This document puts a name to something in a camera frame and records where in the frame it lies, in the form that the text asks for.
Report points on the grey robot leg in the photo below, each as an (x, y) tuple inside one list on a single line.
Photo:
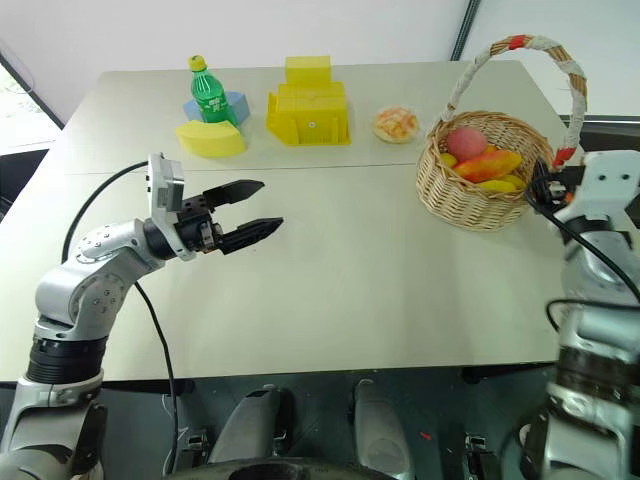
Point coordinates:
[(380, 430), (252, 425)]

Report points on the yellow foam wedge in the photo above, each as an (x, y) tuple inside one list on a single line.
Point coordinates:
[(210, 141)]

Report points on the small yellow foam block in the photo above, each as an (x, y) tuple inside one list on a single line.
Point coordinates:
[(307, 69)]

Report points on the grey right robot leg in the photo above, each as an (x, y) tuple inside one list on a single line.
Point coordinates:
[(380, 430)]

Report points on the black window frame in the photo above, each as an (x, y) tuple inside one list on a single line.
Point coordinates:
[(30, 85)]

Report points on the red apple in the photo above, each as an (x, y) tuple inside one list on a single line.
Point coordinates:
[(466, 143)]

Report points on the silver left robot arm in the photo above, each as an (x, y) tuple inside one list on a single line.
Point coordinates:
[(85, 295)]

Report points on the grey left robot leg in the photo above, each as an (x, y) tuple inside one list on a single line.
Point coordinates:
[(252, 425)]

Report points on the dark wall post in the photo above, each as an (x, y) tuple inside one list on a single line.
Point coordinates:
[(465, 27)]

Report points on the dark side table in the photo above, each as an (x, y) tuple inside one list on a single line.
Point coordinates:
[(610, 131)]

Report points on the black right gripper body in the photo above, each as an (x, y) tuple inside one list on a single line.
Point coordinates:
[(554, 192)]

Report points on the green plastic soda bottle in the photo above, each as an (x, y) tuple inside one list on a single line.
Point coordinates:
[(210, 100)]

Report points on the wide yellow foam block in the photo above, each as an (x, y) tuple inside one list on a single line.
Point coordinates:
[(312, 97)]

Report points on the yellow plastic bin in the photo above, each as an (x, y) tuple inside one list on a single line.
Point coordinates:
[(310, 131)]

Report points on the yellow banana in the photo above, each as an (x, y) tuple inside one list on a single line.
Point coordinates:
[(497, 186)]

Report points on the small yellow lemon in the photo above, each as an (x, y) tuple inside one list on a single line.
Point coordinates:
[(448, 160)]

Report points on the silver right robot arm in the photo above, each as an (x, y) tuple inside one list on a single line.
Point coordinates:
[(595, 350)]

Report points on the blue foam block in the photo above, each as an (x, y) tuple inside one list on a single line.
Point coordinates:
[(240, 106)]

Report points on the dark round robot waist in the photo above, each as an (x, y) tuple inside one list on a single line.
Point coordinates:
[(270, 471)]

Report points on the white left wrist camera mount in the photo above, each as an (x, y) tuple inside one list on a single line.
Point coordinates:
[(165, 190)]

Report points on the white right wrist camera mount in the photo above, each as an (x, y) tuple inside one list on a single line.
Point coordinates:
[(607, 190)]

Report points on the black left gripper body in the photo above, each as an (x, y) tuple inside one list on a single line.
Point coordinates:
[(197, 227)]

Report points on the orange red mango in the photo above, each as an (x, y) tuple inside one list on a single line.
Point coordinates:
[(487, 166)]

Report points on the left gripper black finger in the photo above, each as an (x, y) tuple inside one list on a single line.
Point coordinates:
[(235, 192), (252, 232)]

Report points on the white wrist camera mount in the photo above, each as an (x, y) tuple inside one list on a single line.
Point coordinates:
[(607, 190), (165, 190)]

